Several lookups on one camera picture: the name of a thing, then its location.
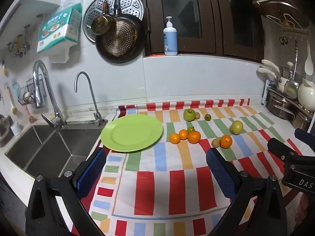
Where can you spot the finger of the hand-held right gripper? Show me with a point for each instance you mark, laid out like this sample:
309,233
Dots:
283,150
305,135

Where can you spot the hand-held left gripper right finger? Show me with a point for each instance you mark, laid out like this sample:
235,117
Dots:
220,174

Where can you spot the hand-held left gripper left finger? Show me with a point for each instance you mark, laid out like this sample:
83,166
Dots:
91,172

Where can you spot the orange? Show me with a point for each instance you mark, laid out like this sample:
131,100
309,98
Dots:
226,141
175,138
183,134
194,137

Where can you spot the green tomato with stem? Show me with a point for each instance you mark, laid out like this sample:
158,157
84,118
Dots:
191,129

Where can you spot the green plate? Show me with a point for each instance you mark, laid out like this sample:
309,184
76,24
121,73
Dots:
131,132

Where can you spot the small steel pot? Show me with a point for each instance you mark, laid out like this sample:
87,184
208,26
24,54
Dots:
301,121

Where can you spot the small tan fruit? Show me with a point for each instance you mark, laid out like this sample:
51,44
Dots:
216,142

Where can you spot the large steel pot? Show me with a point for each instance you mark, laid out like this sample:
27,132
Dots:
279,105

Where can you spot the white ceramic pitcher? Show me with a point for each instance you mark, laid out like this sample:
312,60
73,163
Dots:
306,95

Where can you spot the stainless steel sink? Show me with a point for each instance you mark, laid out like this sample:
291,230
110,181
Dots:
49,150

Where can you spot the steel ladle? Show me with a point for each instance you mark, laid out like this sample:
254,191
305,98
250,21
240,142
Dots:
291,88

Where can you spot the yellow-green apple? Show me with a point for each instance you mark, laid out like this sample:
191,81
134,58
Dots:
236,127

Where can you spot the small green tomato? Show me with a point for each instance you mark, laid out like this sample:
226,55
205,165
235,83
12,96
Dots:
208,117

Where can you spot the colourful striped mat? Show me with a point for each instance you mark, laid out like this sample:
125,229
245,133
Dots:
157,184

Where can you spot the small brown fruit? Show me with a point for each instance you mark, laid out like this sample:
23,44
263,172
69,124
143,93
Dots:
197,115

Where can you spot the green apple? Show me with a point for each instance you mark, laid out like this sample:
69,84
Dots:
189,114

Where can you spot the white spatula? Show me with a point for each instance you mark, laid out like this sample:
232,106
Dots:
308,65

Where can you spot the slim gooseneck faucet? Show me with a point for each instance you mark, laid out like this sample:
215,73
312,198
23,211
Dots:
92,95

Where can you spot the large chrome faucet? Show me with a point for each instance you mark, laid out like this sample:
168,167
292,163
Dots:
53,103

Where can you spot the black scissors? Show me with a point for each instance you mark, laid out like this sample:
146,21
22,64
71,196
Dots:
283,40

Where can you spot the black frying pan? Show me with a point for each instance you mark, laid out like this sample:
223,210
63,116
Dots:
139,46

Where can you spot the brass perforated strainer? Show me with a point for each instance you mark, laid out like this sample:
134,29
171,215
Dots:
120,38

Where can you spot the white pump bottle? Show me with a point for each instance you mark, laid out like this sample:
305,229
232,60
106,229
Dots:
170,39

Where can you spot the small copper pot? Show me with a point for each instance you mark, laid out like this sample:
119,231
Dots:
103,25

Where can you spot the green paper towel pack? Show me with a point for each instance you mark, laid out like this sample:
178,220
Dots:
59,27

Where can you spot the round steel steamer tray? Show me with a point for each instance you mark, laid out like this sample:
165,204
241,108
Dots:
128,2

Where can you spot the dark wooden window frame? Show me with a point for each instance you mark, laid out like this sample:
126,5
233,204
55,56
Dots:
219,29

